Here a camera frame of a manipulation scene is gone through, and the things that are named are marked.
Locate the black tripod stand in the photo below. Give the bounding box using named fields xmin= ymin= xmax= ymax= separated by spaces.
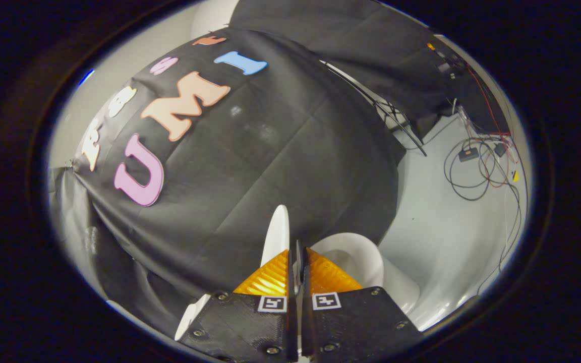
xmin=320 ymin=59 xmax=429 ymax=157

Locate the black backdrop cloth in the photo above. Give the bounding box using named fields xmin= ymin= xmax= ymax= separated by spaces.
xmin=229 ymin=0 xmax=512 ymax=143
xmin=73 ymin=27 xmax=408 ymax=339
xmin=47 ymin=166 xmax=137 ymax=306

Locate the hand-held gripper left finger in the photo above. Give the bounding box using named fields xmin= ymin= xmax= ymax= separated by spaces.
xmin=176 ymin=241 xmax=300 ymax=363

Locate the black device with orange part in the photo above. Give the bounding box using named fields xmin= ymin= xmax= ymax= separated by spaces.
xmin=426 ymin=42 xmax=469 ymax=77

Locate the red wire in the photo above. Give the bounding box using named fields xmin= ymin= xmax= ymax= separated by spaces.
xmin=464 ymin=65 xmax=515 ymax=189

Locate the black cable bundle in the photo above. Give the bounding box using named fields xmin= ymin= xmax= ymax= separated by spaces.
xmin=443 ymin=98 xmax=529 ymax=295

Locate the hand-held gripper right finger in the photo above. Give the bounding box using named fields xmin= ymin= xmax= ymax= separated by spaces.
xmin=298 ymin=240 xmax=425 ymax=363

